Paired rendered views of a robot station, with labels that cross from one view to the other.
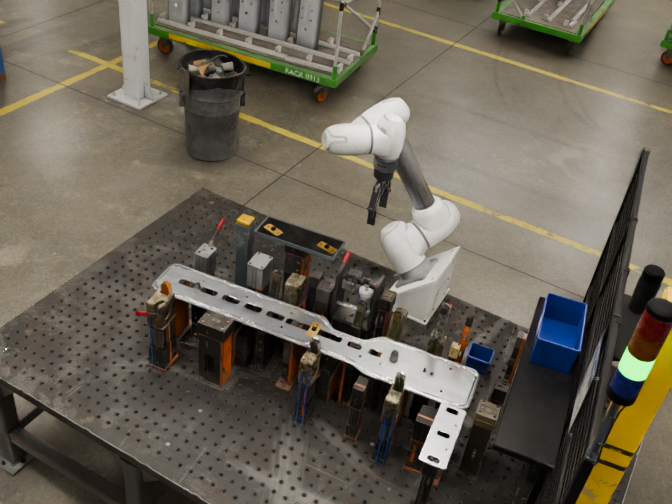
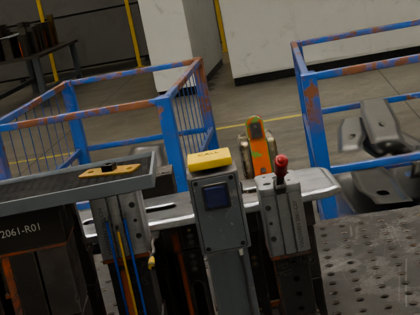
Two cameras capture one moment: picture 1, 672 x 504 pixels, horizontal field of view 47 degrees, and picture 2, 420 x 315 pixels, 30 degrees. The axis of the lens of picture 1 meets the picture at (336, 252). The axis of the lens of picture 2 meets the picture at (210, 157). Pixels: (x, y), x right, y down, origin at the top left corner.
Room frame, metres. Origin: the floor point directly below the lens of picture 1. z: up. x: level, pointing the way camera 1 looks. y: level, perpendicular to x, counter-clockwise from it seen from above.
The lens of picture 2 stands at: (3.75, 0.09, 1.41)
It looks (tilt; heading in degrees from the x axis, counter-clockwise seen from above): 14 degrees down; 162
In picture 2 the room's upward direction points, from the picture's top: 11 degrees counter-clockwise
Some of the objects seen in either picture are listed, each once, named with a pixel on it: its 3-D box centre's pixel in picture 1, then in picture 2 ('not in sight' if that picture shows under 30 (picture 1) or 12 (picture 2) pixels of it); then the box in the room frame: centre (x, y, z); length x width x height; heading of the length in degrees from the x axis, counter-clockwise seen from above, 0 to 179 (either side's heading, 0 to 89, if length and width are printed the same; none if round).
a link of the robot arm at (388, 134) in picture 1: (386, 135); not in sight; (2.47, -0.12, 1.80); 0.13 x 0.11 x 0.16; 105
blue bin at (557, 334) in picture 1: (558, 332); not in sight; (2.35, -0.93, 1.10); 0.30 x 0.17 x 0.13; 165
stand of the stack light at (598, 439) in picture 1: (621, 393); not in sight; (1.35, -0.73, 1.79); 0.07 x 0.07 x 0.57
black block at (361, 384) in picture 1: (356, 410); not in sight; (2.02, -0.16, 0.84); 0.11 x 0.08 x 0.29; 162
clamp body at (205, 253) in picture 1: (205, 282); (294, 280); (2.61, 0.56, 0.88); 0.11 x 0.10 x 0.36; 162
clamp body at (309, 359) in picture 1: (307, 386); not in sight; (2.09, 0.04, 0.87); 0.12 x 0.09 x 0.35; 162
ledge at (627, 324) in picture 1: (633, 319); not in sight; (2.04, -1.03, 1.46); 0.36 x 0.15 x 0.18; 162
